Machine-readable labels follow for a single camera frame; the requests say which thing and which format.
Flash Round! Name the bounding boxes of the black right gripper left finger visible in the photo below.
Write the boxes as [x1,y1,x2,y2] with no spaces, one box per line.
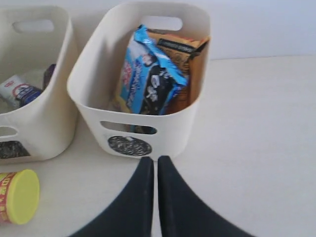
[71,157,154,237]

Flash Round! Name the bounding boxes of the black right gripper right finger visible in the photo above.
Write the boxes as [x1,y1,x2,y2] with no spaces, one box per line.
[158,156,251,237]

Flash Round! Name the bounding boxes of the blue noodle packet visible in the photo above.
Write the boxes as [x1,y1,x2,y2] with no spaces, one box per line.
[113,25,188,116]

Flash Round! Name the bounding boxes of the orange noodle packet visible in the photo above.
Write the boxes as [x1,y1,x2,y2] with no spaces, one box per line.
[147,29,210,114]

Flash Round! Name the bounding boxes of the white blue milk carton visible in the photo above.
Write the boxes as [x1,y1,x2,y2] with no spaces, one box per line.
[0,75,42,108]

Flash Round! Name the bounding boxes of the pink chips can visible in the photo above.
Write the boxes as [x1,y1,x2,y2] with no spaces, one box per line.
[0,169,40,225]

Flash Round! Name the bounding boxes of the cream bin square mark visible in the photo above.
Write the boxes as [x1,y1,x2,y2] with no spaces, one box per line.
[0,6,79,165]

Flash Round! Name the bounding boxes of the cream bin circle mark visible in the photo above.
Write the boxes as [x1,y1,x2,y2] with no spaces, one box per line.
[67,1,210,159]

